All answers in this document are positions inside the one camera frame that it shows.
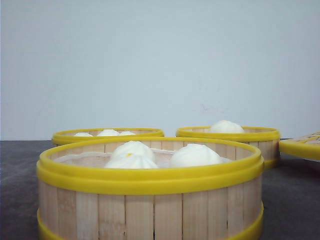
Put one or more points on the yellow rimmed steamer lid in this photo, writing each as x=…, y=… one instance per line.
x=306, y=147

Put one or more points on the white bun right small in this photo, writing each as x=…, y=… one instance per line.
x=126, y=133

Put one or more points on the white bun back left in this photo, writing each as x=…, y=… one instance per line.
x=133, y=147

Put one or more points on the white bun front right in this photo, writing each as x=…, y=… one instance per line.
x=194, y=155

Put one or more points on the white bun front left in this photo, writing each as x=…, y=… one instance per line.
x=131, y=161

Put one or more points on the white bun right basket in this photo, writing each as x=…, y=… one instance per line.
x=226, y=127

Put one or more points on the front bamboo steamer basket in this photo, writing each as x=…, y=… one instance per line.
x=85, y=201

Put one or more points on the white bun left basket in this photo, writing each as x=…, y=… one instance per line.
x=82, y=134

